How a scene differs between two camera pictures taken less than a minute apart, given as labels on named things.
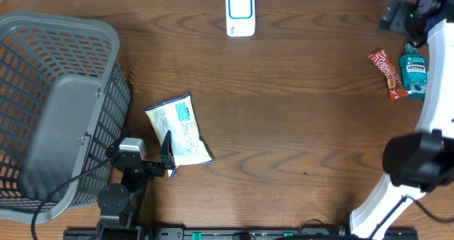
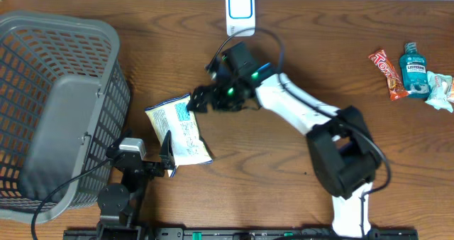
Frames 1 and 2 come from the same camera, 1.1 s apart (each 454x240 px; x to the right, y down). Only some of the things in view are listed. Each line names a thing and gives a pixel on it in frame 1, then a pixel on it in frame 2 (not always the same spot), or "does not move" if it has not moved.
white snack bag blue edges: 176,116 does not move
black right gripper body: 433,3 to 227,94
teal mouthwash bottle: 413,67 does not move
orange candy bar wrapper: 396,90 does not move
